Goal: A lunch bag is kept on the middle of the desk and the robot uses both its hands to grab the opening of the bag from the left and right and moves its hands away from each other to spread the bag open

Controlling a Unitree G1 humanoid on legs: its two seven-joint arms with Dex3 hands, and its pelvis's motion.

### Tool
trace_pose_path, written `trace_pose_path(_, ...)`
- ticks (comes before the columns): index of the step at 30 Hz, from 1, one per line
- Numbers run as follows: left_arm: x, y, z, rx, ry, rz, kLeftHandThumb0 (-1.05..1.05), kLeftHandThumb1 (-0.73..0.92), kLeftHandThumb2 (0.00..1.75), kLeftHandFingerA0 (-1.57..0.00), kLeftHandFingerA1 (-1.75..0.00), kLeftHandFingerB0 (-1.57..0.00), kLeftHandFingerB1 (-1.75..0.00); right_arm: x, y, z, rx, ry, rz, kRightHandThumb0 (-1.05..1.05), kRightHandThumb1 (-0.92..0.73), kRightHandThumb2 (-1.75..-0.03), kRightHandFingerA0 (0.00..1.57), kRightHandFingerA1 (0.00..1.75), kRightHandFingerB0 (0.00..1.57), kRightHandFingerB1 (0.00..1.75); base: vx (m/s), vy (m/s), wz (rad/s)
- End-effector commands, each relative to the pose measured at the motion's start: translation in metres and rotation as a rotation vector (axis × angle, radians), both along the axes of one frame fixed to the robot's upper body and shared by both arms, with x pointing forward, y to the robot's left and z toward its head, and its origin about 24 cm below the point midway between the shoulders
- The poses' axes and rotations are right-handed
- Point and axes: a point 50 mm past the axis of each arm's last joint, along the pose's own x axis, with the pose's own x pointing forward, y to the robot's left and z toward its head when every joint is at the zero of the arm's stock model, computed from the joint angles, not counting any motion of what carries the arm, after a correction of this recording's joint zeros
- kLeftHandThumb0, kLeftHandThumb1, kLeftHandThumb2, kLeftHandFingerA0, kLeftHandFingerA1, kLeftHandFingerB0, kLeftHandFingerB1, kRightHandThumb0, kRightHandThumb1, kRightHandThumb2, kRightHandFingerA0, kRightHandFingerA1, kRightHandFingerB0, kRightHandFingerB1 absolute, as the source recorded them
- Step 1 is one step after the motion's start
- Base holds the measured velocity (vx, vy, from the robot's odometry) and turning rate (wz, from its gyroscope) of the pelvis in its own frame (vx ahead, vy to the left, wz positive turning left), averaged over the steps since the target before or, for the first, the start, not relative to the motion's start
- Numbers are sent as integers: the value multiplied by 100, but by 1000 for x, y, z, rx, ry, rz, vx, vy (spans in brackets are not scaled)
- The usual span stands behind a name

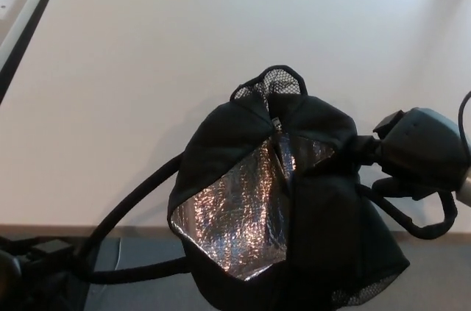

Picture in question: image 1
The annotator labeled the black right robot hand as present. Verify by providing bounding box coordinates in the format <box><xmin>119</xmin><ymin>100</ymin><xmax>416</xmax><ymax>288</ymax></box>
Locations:
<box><xmin>345</xmin><ymin>106</ymin><xmax>471</xmax><ymax>201</ymax></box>

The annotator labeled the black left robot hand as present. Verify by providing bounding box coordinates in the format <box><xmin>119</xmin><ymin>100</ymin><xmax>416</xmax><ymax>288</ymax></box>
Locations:
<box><xmin>0</xmin><ymin>237</ymin><xmax>86</xmax><ymax>311</ymax></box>

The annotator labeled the black insulated lunch bag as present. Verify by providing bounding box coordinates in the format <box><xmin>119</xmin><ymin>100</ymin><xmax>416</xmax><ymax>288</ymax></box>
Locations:
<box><xmin>75</xmin><ymin>64</ymin><xmax>459</xmax><ymax>311</ymax></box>

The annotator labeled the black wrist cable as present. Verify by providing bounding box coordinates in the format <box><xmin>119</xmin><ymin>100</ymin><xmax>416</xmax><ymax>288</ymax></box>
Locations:
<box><xmin>456</xmin><ymin>90</ymin><xmax>471</xmax><ymax>150</ymax></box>

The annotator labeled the thin white floor cable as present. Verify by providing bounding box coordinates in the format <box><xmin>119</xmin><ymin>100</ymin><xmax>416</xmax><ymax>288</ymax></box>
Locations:
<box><xmin>113</xmin><ymin>237</ymin><xmax>124</xmax><ymax>288</ymax></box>

